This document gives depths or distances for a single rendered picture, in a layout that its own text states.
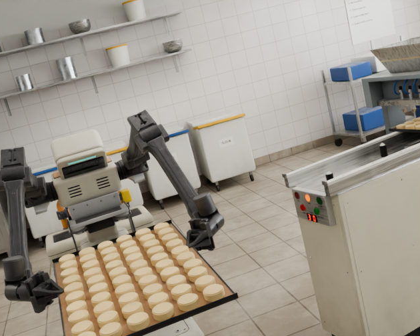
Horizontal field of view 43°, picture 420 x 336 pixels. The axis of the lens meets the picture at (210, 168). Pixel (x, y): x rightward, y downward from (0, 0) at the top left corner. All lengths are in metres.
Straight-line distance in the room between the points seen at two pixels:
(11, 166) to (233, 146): 4.10
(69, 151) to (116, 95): 3.90
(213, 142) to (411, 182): 3.49
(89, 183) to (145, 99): 3.90
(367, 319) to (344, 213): 0.49
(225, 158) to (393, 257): 3.53
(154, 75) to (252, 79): 1.18
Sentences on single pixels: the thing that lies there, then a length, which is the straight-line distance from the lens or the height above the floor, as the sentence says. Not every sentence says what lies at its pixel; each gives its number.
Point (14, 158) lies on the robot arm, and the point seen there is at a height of 1.34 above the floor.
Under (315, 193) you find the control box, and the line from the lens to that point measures 2.31.
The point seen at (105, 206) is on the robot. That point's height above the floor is 0.99.
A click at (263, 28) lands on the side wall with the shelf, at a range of 6.60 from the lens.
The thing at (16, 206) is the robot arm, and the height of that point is 1.20.
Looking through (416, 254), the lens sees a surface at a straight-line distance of 2.61.
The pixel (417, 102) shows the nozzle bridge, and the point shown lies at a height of 1.04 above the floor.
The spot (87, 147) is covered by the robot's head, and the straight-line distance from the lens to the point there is 2.30.
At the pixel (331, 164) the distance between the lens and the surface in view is 2.59.
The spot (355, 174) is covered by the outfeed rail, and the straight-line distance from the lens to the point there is 2.30.
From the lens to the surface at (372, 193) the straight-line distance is 2.36.
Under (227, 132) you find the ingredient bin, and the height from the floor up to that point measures 0.62.
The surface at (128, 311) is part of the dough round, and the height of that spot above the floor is 1.00.
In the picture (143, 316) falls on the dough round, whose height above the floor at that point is 0.99.
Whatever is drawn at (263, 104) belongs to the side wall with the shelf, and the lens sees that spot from 6.57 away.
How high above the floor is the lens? 1.54
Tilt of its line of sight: 12 degrees down
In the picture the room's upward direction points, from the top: 14 degrees counter-clockwise
